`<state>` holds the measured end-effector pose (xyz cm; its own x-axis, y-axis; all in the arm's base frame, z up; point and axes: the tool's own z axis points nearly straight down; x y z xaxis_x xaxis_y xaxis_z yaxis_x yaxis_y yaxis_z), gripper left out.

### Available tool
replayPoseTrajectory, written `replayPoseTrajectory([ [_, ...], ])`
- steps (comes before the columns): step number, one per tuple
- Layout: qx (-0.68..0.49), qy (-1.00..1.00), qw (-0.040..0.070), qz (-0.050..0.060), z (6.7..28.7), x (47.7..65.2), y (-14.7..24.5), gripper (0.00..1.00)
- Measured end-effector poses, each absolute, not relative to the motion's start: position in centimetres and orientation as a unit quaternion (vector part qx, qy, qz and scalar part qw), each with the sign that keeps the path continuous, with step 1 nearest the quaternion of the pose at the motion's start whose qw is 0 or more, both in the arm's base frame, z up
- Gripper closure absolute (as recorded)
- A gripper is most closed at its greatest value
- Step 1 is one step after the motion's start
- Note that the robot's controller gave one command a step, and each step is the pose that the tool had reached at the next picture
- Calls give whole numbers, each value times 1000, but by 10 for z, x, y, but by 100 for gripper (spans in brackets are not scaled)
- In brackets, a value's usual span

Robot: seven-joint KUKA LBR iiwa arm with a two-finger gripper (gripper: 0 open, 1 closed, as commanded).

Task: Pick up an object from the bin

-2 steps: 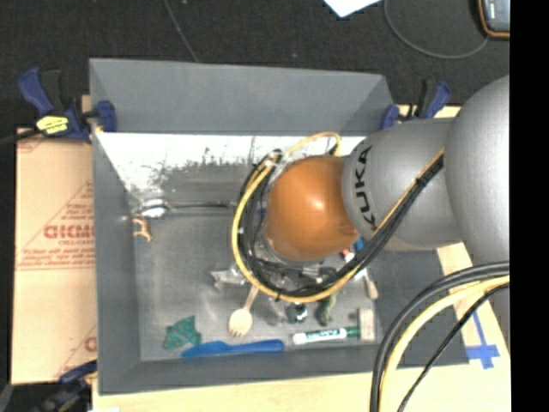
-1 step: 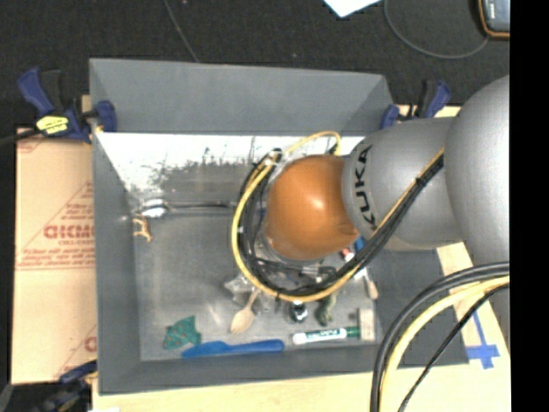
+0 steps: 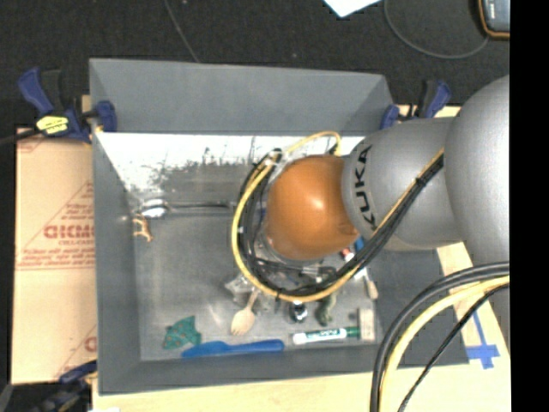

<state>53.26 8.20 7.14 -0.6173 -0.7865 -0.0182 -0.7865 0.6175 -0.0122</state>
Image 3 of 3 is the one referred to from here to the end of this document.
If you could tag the brown cardboard board red print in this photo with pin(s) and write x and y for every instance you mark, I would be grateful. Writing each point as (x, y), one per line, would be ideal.
(51, 298)

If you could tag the teal spotted fish toy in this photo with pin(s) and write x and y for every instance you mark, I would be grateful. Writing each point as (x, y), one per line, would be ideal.
(182, 334)

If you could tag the tan wooden small stick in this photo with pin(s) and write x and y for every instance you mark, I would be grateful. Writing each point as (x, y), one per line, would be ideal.
(371, 289)

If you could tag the grey metal bin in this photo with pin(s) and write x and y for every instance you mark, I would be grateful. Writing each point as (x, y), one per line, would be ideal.
(180, 264)

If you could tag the pale wooden spoon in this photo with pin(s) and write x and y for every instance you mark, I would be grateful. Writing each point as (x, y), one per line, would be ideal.
(242, 321)

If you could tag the pale flat small box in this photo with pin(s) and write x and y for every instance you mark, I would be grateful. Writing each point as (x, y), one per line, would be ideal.
(366, 324)

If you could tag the tan toy animal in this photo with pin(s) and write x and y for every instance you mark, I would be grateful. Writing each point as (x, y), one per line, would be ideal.
(142, 228)

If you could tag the clear plastic crumpled object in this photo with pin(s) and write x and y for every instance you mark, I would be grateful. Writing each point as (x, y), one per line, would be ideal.
(238, 288)

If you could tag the black and silver small object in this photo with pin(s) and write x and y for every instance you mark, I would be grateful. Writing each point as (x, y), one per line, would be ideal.
(297, 312)

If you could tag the dark green toy animal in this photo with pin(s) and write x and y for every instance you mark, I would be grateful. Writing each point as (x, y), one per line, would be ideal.
(324, 311)

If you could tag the red white blue small object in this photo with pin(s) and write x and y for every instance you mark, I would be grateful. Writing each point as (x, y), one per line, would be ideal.
(349, 252)

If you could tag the blue plastic brush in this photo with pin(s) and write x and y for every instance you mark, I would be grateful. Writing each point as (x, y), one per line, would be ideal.
(231, 348)

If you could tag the white and green marker pen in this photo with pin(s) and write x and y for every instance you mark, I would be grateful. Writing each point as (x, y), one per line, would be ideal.
(319, 336)

